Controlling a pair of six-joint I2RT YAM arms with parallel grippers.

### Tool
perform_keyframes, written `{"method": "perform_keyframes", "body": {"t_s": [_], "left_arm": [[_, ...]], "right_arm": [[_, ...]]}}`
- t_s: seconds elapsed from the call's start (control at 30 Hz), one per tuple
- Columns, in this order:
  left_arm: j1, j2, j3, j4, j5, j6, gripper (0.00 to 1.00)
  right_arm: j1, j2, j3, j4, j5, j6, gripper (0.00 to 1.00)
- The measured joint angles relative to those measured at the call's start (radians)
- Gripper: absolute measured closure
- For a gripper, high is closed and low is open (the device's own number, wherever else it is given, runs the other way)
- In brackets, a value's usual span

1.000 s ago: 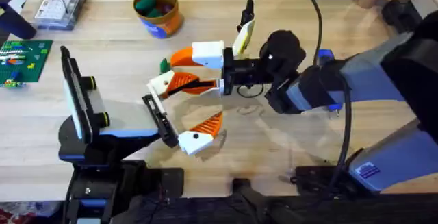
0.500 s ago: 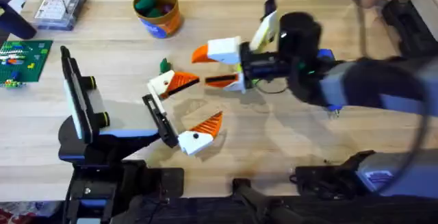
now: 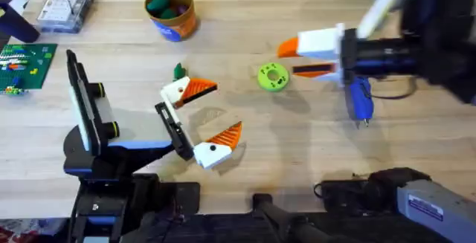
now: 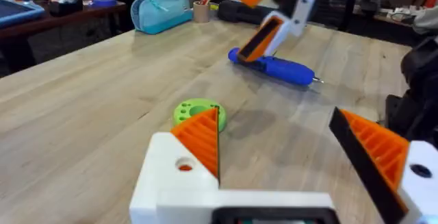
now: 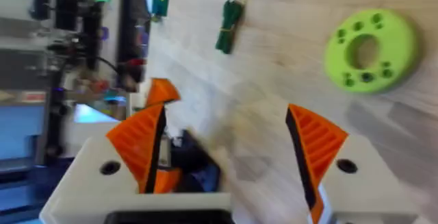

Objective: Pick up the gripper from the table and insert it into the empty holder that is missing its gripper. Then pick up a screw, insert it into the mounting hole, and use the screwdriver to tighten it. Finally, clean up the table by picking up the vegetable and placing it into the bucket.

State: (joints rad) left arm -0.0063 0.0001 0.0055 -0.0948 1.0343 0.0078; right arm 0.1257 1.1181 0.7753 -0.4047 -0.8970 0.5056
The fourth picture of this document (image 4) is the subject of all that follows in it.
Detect dark wooden side table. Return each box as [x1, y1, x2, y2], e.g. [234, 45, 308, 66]
[0, 0, 128, 76]

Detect white orange left gripper right finger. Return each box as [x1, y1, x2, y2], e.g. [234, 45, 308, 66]
[328, 107, 438, 224]

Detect green disc with holes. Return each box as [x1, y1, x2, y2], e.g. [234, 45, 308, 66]
[172, 97, 228, 133]

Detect teal soft zip bag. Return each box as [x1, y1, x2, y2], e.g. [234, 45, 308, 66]
[130, 0, 194, 36]

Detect black soft roll bag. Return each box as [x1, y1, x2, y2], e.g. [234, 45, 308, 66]
[217, 0, 276, 25]

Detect white orange left gripper left finger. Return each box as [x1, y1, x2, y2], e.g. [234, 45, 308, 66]
[129, 107, 221, 224]

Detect blue tray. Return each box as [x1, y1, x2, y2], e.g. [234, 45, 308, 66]
[0, 0, 46, 29]

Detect blue tape roll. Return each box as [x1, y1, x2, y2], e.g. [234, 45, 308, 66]
[92, 0, 118, 9]

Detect blue electric screwdriver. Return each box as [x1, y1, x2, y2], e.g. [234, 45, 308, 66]
[227, 47, 325, 87]

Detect beige cup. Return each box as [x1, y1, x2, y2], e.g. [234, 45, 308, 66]
[192, 0, 211, 24]

